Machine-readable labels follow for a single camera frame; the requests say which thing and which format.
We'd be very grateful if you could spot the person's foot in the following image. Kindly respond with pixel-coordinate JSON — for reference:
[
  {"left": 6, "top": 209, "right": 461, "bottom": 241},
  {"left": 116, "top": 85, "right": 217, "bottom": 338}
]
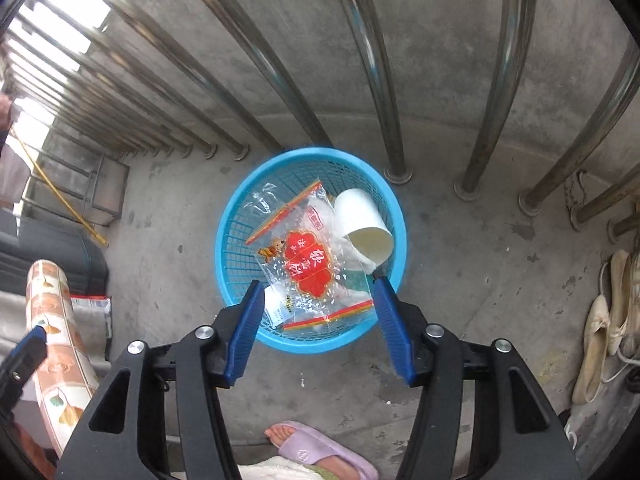
[{"left": 265, "top": 424, "right": 361, "bottom": 480}]

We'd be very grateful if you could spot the red label snack bag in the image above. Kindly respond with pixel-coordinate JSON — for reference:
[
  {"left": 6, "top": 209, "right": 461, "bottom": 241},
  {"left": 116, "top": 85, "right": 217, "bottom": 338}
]
[{"left": 245, "top": 180, "right": 376, "bottom": 333}]

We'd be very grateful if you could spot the grey hanging cloth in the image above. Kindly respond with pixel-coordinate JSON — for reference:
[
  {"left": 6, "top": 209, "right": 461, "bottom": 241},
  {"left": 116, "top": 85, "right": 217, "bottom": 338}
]
[{"left": 0, "top": 142, "right": 32, "bottom": 213}]

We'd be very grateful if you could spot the white fluffy towel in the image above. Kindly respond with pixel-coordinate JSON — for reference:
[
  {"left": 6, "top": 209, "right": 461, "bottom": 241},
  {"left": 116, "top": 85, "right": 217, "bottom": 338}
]
[{"left": 237, "top": 454, "right": 326, "bottom": 480}]

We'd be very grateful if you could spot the metal balcony railing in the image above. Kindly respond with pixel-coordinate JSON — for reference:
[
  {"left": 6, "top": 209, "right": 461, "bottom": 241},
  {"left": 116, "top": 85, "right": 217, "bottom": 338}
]
[{"left": 0, "top": 0, "right": 640, "bottom": 241}]

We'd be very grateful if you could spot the patterned vinyl tablecloth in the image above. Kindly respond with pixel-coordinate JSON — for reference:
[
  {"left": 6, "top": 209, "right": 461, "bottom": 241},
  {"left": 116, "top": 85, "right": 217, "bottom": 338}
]
[{"left": 25, "top": 259, "right": 113, "bottom": 453}]

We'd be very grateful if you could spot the lilac slipper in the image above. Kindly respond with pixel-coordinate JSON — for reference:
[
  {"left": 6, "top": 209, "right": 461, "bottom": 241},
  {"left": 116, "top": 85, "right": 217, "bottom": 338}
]
[{"left": 265, "top": 421, "right": 379, "bottom": 480}]

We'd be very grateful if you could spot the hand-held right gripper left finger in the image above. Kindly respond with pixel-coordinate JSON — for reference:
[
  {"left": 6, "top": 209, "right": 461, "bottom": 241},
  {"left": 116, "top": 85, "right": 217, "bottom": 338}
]
[{"left": 57, "top": 280, "right": 266, "bottom": 480}]

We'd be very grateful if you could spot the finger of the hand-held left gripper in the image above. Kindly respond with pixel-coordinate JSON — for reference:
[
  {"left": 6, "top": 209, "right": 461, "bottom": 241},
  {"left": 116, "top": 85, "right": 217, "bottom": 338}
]
[{"left": 0, "top": 326, "right": 48, "bottom": 413}]

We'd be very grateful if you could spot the beige flat shoe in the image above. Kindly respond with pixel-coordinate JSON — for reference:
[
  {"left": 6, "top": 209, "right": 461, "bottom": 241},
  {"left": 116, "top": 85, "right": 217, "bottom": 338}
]
[
  {"left": 605, "top": 249, "right": 632, "bottom": 356},
  {"left": 571, "top": 295, "right": 613, "bottom": 406}
]

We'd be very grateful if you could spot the white paper cup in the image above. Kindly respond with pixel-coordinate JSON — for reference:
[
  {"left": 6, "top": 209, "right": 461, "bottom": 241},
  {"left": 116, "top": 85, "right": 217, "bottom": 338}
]
[{"left": 333, "top": 187, "right": 395, "bottom": 267}]

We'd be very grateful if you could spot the yellow pole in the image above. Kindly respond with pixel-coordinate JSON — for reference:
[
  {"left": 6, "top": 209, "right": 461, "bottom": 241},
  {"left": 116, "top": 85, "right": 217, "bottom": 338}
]
[{"left": 10, "top": 127, "right": 110, "bottom": 247}]

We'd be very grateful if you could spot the dark grey cabinet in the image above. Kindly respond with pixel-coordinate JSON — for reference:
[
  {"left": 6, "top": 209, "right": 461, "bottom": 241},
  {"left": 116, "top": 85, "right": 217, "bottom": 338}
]
[{"left": 0, "top": 210, "right": 110, "bottom": 297}]

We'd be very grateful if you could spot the silver foil packet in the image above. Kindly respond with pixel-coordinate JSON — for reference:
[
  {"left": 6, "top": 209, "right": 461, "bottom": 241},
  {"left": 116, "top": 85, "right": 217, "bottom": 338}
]
[{"left": 70, "top": 294, "right": 113, "bottom": 358}]

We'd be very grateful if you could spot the metal frame box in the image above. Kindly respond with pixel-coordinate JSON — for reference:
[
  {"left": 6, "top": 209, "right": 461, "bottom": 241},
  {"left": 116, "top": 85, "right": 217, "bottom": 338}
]
[{"left": 22, "top": 152, "right": 132, "bottom": 233}]

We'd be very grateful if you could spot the blue plastic mesh basket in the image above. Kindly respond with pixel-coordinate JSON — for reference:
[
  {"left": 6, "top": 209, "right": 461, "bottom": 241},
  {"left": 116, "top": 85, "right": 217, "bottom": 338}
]
[{"left": 215, "top": 147, "right": 407, "bottom": 355}]

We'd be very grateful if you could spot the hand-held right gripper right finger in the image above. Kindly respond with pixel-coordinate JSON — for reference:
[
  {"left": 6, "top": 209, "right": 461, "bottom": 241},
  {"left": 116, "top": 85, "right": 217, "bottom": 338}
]
[{"left": 372, "top": 276, "right": 582, "bottom": 480}]

